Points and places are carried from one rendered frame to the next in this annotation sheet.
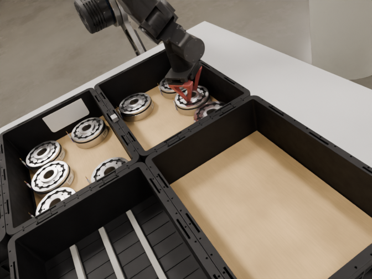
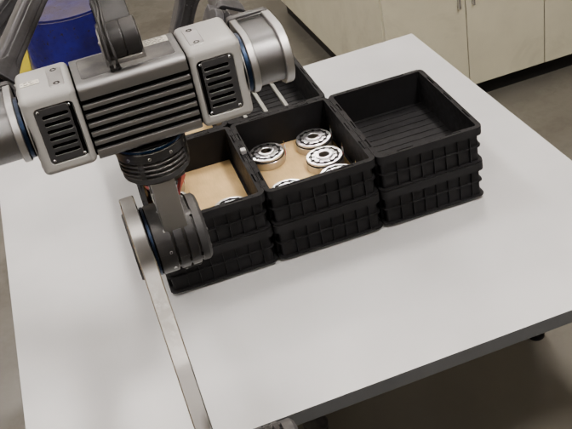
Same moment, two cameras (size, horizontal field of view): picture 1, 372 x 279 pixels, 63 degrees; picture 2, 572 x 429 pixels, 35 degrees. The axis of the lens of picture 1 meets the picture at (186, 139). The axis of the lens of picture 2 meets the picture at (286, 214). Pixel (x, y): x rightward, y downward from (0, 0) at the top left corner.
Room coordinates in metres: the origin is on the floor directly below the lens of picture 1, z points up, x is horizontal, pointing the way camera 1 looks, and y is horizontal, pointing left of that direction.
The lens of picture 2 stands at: (2.74, 0.46, 2.15)
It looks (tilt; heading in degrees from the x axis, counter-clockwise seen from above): 34 degrees down; 186
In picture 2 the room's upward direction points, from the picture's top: 12 degrees counter-clockwise
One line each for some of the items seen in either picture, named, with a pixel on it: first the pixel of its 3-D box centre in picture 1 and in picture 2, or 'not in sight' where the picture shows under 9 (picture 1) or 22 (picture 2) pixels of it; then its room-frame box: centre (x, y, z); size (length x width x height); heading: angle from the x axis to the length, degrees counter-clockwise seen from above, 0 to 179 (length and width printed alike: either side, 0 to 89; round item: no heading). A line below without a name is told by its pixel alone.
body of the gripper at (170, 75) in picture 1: (180, 60); not in sight; (0.73, -0.06, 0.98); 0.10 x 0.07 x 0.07; 144
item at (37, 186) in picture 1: (50, 176); (324, 156); (0.61, 0.36, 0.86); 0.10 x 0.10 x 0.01
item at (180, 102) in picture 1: (191, 96); not in sight; (0.73, -0.06, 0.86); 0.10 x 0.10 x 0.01
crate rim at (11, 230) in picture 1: (61, 148); (299, 145); (0.63, 0.30, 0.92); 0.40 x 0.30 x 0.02; 16
